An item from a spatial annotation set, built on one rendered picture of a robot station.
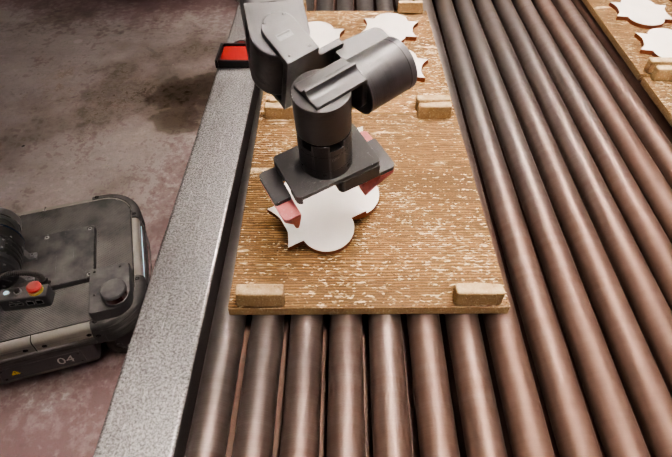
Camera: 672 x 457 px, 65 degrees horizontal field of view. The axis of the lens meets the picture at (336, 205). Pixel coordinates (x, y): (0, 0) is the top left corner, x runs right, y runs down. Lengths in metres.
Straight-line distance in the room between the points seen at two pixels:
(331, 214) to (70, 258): 1.16
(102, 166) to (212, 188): 1.65
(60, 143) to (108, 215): 0.88
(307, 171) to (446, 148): 0.38
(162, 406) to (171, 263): 0.20
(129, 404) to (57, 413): 1.14
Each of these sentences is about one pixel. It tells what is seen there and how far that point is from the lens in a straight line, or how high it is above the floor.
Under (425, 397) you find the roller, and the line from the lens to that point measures 0.64.
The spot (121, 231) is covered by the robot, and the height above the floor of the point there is 0.24.
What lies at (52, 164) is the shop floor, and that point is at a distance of 2.59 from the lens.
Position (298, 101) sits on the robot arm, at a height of 1.21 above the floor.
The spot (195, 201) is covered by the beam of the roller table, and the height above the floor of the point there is 0.92.
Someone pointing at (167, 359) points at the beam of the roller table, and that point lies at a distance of 0.68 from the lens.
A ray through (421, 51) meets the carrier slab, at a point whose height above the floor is 0.94.
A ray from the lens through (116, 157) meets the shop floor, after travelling 2.51.
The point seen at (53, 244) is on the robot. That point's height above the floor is 0.26.
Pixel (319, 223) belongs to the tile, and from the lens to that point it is 0.73.
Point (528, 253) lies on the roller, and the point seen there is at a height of 0.92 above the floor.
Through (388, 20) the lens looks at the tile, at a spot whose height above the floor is 0.95.
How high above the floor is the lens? 1.49
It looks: 45 degrees down
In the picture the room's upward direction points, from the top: straight up
